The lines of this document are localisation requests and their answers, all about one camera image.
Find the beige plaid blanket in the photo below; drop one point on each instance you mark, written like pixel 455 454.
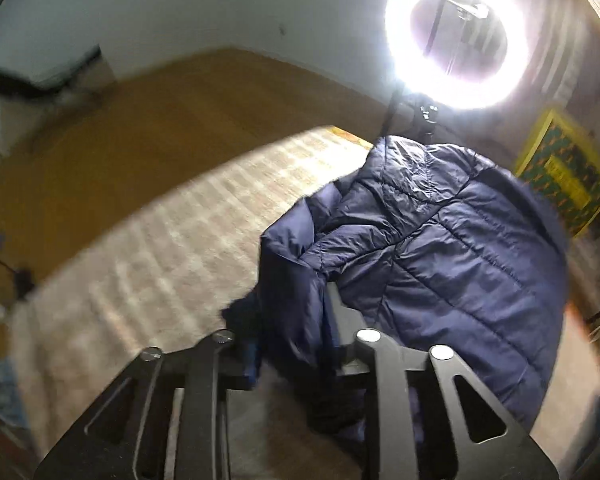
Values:
pixel 155 260

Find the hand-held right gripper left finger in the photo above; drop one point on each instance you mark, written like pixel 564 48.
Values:
pixel 207 375

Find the yellow green patterned box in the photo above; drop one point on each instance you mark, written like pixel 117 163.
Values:
pixel 560 175

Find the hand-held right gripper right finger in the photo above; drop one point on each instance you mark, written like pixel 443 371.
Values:
pixel 345 330

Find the navy puffer jacket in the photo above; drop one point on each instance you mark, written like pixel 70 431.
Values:
pixel 430 260

